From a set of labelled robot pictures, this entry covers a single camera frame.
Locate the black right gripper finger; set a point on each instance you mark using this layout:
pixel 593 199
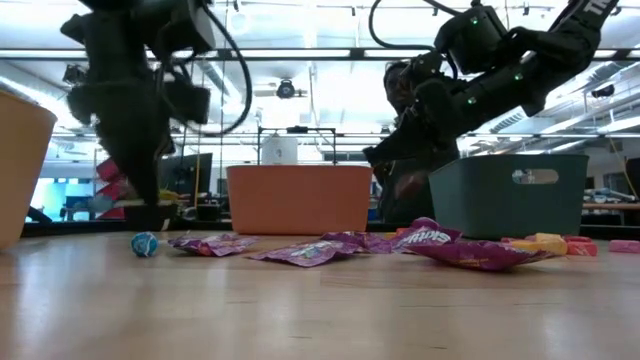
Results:
pixel 405 132
pixel 400 153

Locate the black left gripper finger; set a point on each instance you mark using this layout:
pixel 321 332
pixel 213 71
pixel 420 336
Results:
pixel 122 145
pixel 155 145

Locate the teal plastic bin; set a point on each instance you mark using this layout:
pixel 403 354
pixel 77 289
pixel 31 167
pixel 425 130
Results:
pixel 475 200

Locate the orange plastic bin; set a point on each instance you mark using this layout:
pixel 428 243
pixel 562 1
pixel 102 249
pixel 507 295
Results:
pixel 300 200

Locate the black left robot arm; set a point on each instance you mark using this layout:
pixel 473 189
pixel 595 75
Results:
pixel 125 30

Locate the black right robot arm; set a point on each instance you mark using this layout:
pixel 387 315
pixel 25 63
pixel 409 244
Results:
pixel 565 45

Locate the orange square chewy candy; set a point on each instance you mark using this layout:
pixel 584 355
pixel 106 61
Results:
pixel 582 248
pixel 400 232

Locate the yellow square chewy candy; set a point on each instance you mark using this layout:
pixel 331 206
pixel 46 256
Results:
pixel 547 244

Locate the pink square chewy candy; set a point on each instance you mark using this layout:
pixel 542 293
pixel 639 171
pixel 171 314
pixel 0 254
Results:
pixel 625 246

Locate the red tilted storage bin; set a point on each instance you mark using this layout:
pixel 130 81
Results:
pixel 107 170
pixel 107 192
pixel 114 213

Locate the person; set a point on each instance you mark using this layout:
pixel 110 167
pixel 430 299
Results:
pixel 405 200

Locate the black standing monitor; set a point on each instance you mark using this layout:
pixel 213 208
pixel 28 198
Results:
pixel 192 175

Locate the potted succulent plant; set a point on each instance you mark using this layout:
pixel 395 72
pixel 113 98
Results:
pixel 150 217

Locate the purple Skittles bag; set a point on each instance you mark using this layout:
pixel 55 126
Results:
pixel 215 245
pixel 365 241
pixel 425 236
pixel 475 255
pixel 305 253

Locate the yellow plastic bin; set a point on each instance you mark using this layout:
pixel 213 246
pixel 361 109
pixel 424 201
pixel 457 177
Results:
pixel 25 175

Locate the white cylinder tank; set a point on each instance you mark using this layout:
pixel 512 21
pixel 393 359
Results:
pixel 279 149

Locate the black ceiling speaker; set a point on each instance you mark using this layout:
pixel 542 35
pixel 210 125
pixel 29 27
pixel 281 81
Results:
pixel 602 91

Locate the wooden table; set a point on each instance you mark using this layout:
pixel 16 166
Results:
pixel 610 206

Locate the black frame beam with lights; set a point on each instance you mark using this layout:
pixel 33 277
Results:
pixel 357 53

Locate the black dome camera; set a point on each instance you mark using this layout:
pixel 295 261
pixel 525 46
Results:
pixel 286 90

